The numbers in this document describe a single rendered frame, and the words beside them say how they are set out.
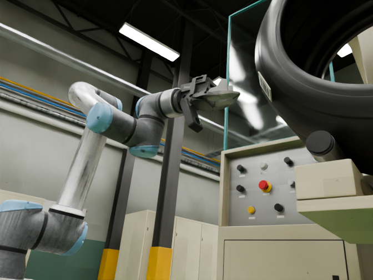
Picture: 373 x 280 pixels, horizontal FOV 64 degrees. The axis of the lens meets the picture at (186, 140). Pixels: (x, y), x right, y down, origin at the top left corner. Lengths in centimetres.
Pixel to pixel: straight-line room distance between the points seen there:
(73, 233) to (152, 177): 863
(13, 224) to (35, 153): 750
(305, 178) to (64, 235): 103
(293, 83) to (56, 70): 941
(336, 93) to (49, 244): 114
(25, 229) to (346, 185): 110
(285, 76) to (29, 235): 106
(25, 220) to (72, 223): 18
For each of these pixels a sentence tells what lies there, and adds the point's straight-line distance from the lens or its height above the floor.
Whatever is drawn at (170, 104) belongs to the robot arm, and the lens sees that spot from 92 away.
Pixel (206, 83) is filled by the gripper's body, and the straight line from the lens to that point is 88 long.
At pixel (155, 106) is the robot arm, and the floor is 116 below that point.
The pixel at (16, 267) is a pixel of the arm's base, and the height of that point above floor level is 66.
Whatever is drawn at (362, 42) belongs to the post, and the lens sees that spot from 110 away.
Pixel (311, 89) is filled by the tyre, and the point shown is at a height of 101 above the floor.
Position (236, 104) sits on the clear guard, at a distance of 163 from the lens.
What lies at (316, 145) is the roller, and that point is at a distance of 54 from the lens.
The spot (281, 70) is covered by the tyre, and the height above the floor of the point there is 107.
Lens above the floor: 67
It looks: 25 degrees up
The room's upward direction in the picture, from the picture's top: 6 degrees clockwise
